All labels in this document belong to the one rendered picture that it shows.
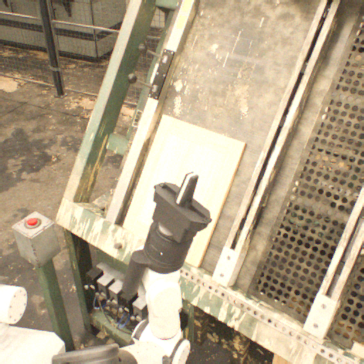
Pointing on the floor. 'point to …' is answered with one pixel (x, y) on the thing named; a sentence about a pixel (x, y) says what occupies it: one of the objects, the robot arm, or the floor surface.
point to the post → (55, 303)
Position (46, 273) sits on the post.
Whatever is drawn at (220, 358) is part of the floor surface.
